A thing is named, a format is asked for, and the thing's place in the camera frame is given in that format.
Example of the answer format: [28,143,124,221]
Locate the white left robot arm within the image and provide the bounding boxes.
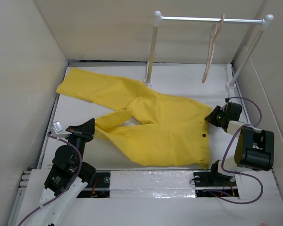
[28,118,96,226]

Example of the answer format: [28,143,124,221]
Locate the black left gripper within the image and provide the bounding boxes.
[65,117,95,167]

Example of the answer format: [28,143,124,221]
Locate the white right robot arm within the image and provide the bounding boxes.
[205,102,275,186]

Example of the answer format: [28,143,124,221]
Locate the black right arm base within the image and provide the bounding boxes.
[190,160,239,198]

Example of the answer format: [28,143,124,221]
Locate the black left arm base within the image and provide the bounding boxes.
[77,171,111,198]

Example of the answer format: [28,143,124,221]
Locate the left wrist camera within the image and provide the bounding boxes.
[50,121,71,138]

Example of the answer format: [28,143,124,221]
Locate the white clothes rack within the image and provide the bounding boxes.
[143,10,274,95]

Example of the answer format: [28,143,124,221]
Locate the wooden clothes hanger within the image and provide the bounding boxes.
[202,14,225,83]

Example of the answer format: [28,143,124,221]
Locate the yellow trousers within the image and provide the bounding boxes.
[56,68,212,169]

